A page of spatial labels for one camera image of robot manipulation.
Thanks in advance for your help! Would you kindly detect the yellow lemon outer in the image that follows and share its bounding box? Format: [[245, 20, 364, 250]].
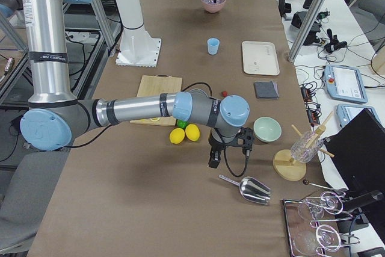
[[169, 128, 185, 144]]

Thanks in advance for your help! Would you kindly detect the grey folded cloth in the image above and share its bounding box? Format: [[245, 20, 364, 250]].
[[253, 81, 279, 99]]

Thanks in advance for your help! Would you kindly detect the wooden cutting board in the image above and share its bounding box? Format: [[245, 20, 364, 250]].
[[131, 75, 182, 126]]

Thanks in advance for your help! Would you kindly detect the wire glass rack tray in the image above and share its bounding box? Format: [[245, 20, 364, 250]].
[[282, 191, 360, 256]]

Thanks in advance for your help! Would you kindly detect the blue teach pendant far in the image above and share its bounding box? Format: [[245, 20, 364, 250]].
[[324, 65, 368, 104]]

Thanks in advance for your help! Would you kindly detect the mint green bowl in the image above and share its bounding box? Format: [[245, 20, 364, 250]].
[[253, 117, 282, 143]]

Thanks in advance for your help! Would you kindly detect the green lime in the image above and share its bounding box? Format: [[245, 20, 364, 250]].
[[176, 120, 189, 129]]

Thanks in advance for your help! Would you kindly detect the cream rabbit tray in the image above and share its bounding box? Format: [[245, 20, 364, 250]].
[[242, 41, 280, 76]]

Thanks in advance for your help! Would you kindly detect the pink bowl of ice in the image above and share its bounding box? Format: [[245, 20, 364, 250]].
[[201, 0, 226, 13]]

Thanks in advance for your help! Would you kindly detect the yellow lemon near lime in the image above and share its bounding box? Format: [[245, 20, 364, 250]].
[[185, 123, 200, 141]]

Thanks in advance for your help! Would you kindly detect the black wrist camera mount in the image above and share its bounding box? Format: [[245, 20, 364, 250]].
[[237, 128, 255, 155]]

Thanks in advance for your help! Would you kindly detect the clear glass on stand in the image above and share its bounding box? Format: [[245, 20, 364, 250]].
[[291, 131, 322, 163]]

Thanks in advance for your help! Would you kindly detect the light blue plastic cup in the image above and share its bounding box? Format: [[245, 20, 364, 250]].
[[207, 38, 220, 55]]

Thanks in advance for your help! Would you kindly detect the wooden cup tree stand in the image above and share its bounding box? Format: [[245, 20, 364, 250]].
[[273, 112, 334, 181]]

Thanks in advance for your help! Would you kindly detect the black monitor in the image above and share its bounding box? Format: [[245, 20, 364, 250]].
[[328, 108, 385, 202]]

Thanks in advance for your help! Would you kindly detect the blue teach pendant near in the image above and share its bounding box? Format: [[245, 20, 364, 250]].
[[336, 104, 380, 128]]

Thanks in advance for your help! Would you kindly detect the blue teach pendant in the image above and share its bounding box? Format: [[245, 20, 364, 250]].
[[336, 104, 380, 128], [324, 65, 368, 104]]

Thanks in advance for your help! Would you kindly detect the steel ice scoop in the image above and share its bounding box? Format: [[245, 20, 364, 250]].
[[218, 175, 271, 205]]

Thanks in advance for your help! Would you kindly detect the aluminium frame post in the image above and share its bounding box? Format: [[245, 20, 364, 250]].
[[288, 0, 325, 63]]

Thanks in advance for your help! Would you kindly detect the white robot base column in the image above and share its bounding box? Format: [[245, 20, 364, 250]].
[[115, 0, 161, 67]]

